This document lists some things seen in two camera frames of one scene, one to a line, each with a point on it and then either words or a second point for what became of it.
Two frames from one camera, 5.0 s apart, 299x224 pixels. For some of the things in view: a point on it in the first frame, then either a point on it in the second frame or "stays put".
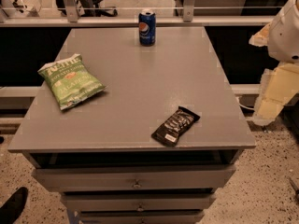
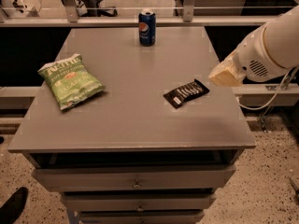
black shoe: x=12 y=208 stays put
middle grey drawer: x=139 y=202 stays put
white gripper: x=285 y=36 -> x=251 y=57
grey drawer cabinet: x=99 y=152 stays put
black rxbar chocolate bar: x=176 y=126 -> x=181 y=95
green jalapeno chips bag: x=69 y=80 stays put
